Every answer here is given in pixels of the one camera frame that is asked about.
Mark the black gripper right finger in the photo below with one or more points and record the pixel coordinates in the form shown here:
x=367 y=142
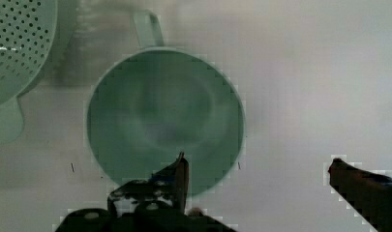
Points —
x=368 y=193

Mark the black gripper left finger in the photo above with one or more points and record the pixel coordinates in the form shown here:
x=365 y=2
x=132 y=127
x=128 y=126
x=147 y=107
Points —
x=153 y=205

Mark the green mug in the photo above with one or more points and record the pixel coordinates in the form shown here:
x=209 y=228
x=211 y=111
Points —
x=162 y=103

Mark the green plastic colander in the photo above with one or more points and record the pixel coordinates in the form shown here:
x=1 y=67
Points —
x=34 y=36

